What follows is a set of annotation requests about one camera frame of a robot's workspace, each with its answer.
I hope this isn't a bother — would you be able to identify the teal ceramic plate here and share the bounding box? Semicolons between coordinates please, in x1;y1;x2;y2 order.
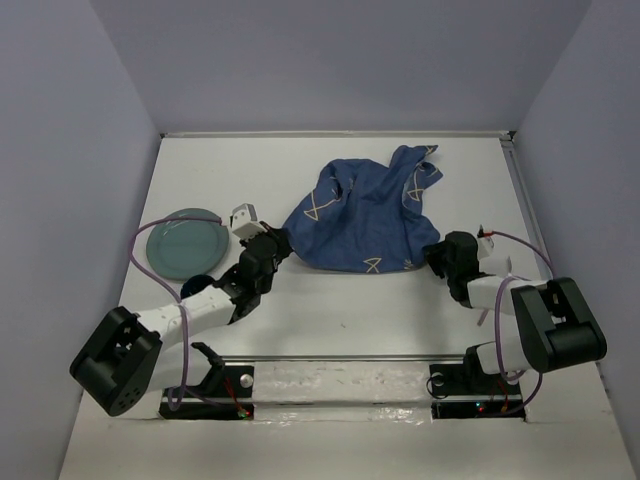
146;208;230;281

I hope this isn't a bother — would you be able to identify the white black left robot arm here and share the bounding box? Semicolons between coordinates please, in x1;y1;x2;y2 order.
69;222;292;417

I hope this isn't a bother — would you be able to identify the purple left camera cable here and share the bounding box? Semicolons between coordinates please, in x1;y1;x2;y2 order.
128;215;224;411

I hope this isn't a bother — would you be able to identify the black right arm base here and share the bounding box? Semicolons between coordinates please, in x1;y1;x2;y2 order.
425;363;526;420

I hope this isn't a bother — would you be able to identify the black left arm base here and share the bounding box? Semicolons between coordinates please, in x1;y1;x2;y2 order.
158;364;255;421

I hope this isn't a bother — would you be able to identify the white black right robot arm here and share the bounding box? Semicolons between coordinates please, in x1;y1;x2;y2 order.
424;230;608;392

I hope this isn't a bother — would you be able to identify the dark blue mug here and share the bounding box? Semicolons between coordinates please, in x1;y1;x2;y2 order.
180;274;215;300

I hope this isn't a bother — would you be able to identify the purple camera cable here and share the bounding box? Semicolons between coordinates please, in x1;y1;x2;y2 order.
128;215;224;411
487;228;556;416

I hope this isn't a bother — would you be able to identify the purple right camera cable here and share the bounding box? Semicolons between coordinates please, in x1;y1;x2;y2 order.
487;228;556;416

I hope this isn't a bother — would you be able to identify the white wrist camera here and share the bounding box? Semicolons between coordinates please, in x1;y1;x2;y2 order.
230;203;267;240
476;226;495;260

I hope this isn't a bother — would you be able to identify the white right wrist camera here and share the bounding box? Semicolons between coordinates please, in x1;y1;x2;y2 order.
476;226;495;260

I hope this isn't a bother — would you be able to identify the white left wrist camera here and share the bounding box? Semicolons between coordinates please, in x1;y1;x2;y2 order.
230;203;267;240

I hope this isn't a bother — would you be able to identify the blue fish-print placemat cloth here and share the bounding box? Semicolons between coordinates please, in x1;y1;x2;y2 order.
282;145;443;274

